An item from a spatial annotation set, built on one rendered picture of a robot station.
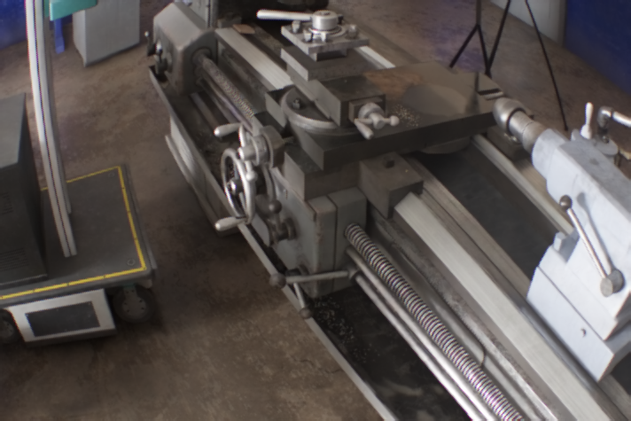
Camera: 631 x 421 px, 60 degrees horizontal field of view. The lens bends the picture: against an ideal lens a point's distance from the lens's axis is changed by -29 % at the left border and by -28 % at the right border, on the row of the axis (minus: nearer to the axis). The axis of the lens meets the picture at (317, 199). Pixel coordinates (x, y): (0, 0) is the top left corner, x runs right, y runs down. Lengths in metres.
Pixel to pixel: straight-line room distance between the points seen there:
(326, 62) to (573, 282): 0.87
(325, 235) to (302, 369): 0.75
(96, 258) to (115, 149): 1.26
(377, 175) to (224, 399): 0.98
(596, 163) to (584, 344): 0.39
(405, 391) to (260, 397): 0.64
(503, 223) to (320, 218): 0.50
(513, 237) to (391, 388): 0.51
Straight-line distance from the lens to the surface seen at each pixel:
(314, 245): 1.75
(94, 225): 2.51
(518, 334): 1.40
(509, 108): 1.54
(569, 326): 1.37
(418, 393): 1.80
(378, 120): 1.61
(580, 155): 1.38
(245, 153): 1.74
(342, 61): 1.76
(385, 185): 1.65
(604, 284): 1.25
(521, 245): 1.80
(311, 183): 1.69
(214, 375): 2.35
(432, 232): 1.59
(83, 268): 2.33
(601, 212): 1.30
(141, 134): 3.60
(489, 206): 1.89
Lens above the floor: 1.84
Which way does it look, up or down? 37 degrees down
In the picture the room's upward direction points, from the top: 1 degrees clockwise
